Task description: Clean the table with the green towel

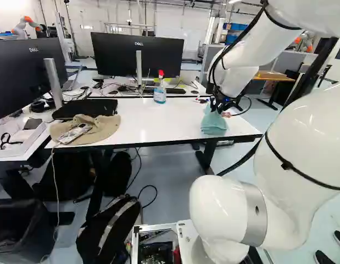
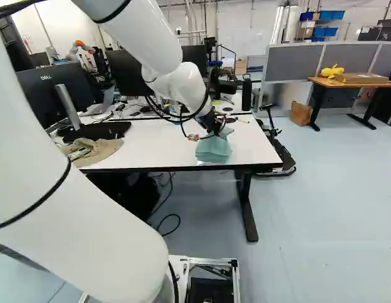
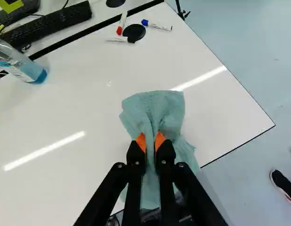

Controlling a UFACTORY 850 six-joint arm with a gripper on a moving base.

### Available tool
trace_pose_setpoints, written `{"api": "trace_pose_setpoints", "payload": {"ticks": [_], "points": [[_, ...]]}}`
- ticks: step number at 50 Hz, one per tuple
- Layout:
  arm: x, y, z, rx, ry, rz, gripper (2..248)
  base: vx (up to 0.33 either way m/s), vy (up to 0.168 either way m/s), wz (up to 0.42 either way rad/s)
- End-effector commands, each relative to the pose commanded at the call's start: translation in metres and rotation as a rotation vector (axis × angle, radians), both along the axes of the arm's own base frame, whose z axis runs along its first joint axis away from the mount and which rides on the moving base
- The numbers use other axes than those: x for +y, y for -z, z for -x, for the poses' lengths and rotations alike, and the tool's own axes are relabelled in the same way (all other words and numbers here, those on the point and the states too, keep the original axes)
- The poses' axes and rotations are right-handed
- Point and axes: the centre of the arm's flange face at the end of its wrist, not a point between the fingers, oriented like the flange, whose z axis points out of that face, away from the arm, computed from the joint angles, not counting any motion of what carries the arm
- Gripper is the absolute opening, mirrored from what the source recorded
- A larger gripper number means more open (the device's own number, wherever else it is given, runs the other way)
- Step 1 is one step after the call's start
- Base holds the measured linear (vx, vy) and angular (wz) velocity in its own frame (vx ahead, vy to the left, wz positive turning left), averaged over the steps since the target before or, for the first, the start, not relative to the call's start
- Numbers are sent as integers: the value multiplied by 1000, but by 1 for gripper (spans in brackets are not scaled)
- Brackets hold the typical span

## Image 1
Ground white charging cable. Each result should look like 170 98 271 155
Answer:
50 142 61 228

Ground khaki sun hat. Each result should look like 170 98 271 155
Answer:
49 113 121 146

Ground black floor cable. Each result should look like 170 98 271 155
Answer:
132 185 159 221

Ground black backpack grey stripe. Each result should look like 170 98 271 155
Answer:
75 194 143 264

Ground wooden top desk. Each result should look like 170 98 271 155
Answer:
252 70 297 111

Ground black headphones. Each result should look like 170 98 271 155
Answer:
30 100 54 113

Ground black office chair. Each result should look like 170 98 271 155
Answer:
0 197 57 264

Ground white desk with black legs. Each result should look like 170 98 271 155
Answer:
0 92 65 199

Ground smartphone with patterned case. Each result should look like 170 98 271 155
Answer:
57 123 93 145

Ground green towel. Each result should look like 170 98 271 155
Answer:
199 106 230 136

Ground blue spray bottle red trigger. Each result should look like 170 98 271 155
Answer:
153 69 168 106

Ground small black device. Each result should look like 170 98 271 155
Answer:
23 118 43 130

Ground black monitor on silver post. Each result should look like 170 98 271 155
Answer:
0 37 69 122

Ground long white desk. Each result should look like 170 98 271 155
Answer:
61 70 213 100

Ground wide black monitor slim stand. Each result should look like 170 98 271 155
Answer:
90 31 185 89

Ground white table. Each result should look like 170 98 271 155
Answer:
44 95 263 221

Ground white flat box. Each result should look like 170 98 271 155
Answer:
0 120 47 160

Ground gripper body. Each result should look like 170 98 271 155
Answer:
209 90 233 111

